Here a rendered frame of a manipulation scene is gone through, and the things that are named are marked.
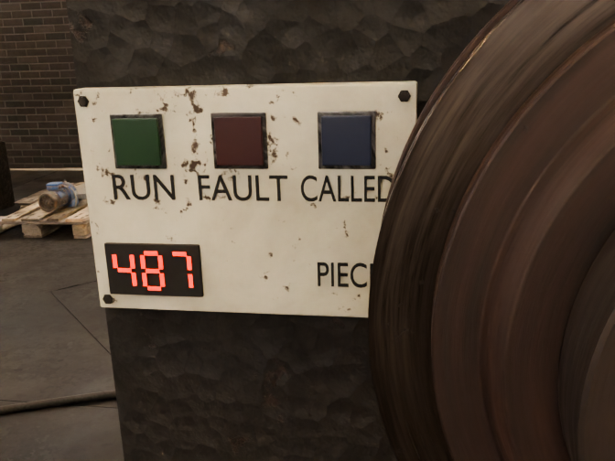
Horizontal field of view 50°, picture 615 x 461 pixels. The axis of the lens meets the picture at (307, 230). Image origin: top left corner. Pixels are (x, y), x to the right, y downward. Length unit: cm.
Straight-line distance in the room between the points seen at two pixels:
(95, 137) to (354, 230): 21
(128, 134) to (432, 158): 26
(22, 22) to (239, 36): 711
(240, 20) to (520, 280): 29
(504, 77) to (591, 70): 4
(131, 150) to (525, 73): 30
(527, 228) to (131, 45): 34
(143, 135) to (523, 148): 29
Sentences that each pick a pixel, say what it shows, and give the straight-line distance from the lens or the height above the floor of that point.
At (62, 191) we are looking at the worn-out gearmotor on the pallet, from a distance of 501.
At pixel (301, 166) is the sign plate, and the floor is 118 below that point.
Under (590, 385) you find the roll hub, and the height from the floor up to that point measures 113.
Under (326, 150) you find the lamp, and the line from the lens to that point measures 48.
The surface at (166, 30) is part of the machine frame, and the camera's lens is 53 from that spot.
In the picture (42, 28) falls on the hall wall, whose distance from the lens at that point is 748.
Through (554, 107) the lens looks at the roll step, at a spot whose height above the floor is 124.
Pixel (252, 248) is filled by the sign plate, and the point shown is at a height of 112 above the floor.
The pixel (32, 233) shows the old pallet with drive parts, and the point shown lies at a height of 3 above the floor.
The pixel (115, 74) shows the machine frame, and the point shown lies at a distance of 55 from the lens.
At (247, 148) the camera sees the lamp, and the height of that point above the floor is 119.
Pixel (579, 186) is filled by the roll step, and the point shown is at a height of 120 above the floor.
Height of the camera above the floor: 127
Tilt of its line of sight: 16 degrees down
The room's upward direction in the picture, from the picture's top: 2 degrees counter-clockwise
